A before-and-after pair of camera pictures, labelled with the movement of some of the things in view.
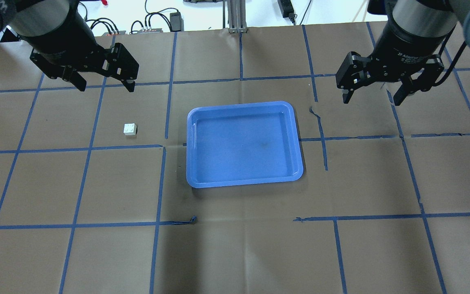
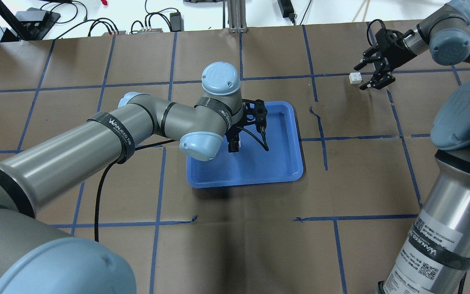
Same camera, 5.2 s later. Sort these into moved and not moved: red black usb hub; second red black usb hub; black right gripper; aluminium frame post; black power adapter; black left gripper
Moved: black left gripper; black right gripper
Not moved: second red black usb hub; black power adapter; aluminium frame post; red black usb hub
